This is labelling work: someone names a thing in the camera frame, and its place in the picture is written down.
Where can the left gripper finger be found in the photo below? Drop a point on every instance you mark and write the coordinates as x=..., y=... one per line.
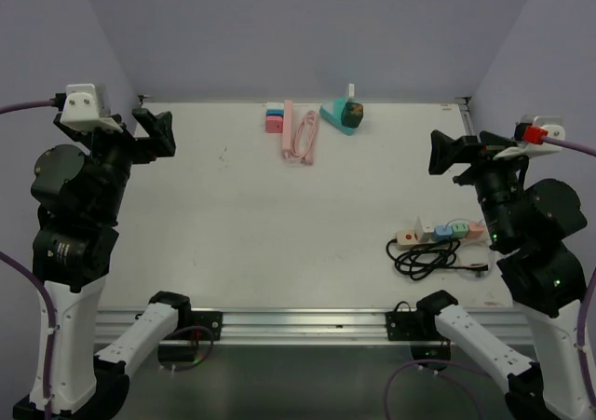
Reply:
x=148, y=121
x=161, y=135

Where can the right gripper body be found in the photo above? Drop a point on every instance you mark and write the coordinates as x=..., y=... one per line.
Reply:
x=494, y=178

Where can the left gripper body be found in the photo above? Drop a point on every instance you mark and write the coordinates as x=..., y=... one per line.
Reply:
x=112, y=150

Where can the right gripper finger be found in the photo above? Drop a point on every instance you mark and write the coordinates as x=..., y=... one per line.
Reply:
x=494, y=141
x=443, y=151

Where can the beige power strip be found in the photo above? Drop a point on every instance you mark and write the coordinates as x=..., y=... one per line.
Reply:
x=407, y=239

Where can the blue plug adapter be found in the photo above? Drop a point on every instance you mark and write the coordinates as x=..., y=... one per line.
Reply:
x=274, y=113

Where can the pink plug adapter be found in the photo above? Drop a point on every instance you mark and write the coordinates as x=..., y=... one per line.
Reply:
x=273, y=124

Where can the pink power strip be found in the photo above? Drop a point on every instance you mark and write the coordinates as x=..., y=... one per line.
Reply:
x=286, y=138

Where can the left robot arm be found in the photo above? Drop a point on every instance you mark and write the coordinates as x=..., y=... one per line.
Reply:
x=79, y=187

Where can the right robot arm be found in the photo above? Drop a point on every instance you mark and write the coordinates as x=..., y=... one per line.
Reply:
x=527, y=226

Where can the salmon cube charger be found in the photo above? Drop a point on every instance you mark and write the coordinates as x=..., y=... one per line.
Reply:
x=475, y=231

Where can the light blue cube charger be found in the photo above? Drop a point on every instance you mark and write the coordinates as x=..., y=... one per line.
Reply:
x=442, y=232

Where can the dark green cube charger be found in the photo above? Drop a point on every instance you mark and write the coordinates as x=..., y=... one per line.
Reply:
x=352, y=115

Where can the teal triangular power strip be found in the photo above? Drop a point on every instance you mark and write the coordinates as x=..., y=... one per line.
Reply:
x=332, y=112

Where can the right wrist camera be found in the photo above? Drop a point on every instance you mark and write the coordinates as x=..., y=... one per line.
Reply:
x=528, y=139

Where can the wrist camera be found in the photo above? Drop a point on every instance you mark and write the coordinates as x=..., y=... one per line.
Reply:
x=528, y=139
x=87, y=108

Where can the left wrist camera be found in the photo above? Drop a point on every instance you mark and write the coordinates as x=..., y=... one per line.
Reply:
x=87, y=108

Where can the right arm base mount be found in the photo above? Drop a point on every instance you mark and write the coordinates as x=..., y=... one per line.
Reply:
x=408, y=325

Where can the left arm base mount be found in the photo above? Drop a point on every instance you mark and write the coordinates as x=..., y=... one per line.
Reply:
x=191, y=345

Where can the aluminium front rail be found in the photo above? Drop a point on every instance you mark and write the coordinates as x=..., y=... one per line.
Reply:
x=310, y=326

